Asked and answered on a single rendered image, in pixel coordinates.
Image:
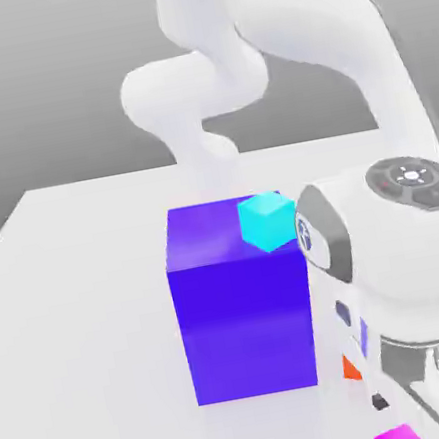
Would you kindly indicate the large blue box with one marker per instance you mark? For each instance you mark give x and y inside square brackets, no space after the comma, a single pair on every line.
[241,321]

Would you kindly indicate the small cyan cube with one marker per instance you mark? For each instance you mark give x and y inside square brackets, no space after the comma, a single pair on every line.
[268,221]

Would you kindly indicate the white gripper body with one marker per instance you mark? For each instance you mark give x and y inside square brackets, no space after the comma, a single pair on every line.
[427,406]

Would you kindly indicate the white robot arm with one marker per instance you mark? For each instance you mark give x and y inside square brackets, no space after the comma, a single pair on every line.
[399,273]

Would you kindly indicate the small orange cube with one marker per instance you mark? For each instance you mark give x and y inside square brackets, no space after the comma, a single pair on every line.
[350,371]

